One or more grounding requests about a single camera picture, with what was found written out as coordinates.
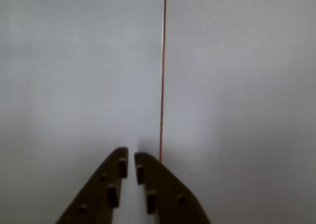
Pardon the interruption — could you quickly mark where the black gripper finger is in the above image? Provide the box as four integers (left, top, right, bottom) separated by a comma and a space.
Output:
134, 151, 212, 224
55, 147, 129, 224

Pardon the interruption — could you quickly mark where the gray rubber mat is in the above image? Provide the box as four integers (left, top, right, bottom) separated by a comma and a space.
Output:
0, 0, 166, 224
159, 0, 316, 224

